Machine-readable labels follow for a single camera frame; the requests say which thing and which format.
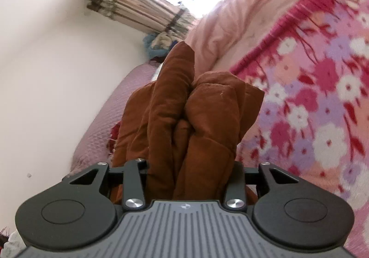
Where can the pile of clothes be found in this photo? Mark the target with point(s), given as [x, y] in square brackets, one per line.
[155, 42]

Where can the red fringed cloth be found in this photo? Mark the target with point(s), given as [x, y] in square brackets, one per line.
[115, 131]

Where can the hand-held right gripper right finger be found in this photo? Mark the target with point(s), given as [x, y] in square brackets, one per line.
[235, 186]

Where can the striped beige curtain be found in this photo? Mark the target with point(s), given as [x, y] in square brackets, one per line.
[138, 4]

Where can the pink quilt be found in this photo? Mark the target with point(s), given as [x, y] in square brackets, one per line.
[248, 7]

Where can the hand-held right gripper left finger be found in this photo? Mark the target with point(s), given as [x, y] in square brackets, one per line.
[134, 177]

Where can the pink floral bed sheet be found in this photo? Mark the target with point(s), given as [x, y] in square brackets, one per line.
[317, 96]

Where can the brown garment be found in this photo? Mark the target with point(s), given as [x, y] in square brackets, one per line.
[178, 108]

